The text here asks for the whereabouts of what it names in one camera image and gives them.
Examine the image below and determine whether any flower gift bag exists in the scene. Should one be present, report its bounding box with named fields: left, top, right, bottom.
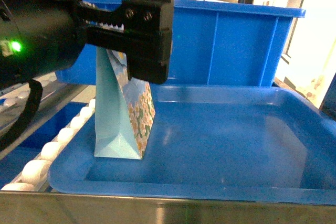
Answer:
left=94, top=47, right=155, bottom=159

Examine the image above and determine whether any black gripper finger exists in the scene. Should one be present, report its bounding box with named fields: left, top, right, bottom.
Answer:
left=77, top=0, right=174, bottom=33
left=87, top=26, right=173, bottom=84

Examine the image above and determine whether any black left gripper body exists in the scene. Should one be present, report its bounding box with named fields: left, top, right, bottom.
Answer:
left=1, top=0, right=86, bottom=89

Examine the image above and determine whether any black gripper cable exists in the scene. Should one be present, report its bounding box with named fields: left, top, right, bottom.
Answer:
left=0, top=79, right=44, bottom=152

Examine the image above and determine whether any large blue plastic crate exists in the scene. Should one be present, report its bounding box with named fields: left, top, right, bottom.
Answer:
left=55, top=0, right=307, bottom=87

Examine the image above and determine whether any white roller track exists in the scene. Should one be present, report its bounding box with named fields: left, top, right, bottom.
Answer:
left=1, top=99, right=96, bottom=191

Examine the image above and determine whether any steel shelf front rail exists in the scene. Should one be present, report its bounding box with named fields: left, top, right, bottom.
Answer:
left=1, top=191, right=335, bottom=223

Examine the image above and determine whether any blue plastic tray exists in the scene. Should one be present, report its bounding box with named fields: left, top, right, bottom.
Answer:
left=49, top=86, right=335, bottom=205

